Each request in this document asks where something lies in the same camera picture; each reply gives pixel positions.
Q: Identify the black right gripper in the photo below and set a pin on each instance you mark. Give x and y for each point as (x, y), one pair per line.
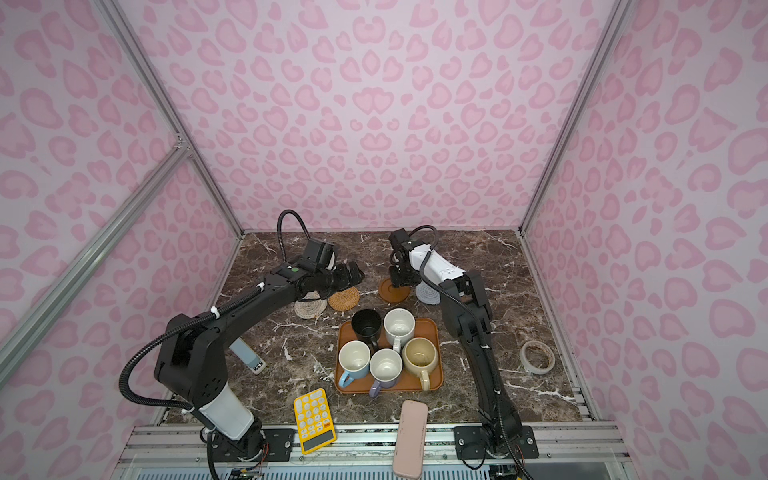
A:
(398, 272)

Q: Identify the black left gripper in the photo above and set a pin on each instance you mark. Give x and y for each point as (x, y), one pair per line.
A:
(346, 276)

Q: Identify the dark wooden saucer coaster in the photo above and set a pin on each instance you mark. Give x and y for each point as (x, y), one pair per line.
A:
(391, 294)

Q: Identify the tan rattan coaster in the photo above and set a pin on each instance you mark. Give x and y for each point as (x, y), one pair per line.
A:
(344, 300)

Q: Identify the light blue woven coaster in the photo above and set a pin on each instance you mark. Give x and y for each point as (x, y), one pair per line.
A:
(427, 295)

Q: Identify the white speckled mug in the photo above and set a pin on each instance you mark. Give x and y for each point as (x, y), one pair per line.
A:
(399, 325)

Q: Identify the white woven coaster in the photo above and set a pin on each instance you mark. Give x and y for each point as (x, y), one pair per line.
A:
(310, 307)

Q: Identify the black mug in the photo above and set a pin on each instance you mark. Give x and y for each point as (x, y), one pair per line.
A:
(367, 325)

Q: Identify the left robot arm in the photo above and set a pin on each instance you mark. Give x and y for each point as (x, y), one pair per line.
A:
(192, 361)

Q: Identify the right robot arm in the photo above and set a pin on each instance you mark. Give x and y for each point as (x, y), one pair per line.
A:
(467, 315)

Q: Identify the orange plastic tray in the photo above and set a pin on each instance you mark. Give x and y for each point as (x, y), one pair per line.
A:
(424, 328)

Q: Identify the beige glazed mug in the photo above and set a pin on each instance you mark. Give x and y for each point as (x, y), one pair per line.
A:
(420, 357)

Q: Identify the purple mug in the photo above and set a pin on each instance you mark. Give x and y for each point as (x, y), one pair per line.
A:
(386, 366)

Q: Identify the grey remote device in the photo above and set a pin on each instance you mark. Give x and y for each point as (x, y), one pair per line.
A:
(248, 356)

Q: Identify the yellow calculator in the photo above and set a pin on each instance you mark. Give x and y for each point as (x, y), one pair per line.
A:
(315, 427)

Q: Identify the white tape roll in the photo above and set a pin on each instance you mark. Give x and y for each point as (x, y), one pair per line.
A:
(537, 358)

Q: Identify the pink rectangular case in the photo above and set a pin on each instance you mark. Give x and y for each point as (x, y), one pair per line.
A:
(410, 443)

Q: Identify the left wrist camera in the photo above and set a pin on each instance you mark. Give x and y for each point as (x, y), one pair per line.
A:
(317, 255)

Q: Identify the blue handled white mug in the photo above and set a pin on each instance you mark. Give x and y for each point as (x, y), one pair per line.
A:
(354, 359)

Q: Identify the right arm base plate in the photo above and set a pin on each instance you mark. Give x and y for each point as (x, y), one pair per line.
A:
(474, 443)

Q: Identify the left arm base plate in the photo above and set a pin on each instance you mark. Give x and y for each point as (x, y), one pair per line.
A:
(266, 445)

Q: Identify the aluminium front rail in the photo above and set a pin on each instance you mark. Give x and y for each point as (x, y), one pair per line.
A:
(591, 450)

